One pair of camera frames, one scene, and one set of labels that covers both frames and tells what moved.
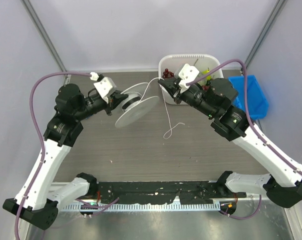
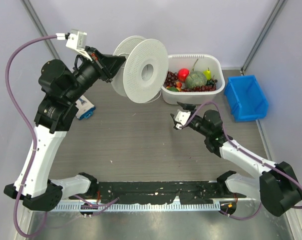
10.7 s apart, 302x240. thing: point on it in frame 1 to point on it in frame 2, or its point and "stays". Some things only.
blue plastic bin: (257, 102) stays
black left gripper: (114, 100) to (106, 66)
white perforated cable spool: (136, 106) to (143, 76)
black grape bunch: (208, 82) stays
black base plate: (164, 192) stays
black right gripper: (172, 85) to (187, 106)
